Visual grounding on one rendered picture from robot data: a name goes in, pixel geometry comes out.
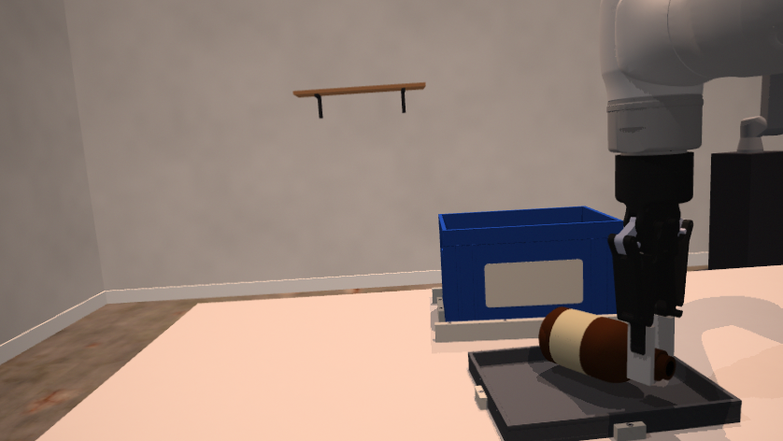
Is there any blue plastic crate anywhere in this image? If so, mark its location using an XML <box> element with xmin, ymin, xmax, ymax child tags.
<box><xmin>438</xmin><ymin>206</ymin><xmax>623</xmax><ymax>322</ymax></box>

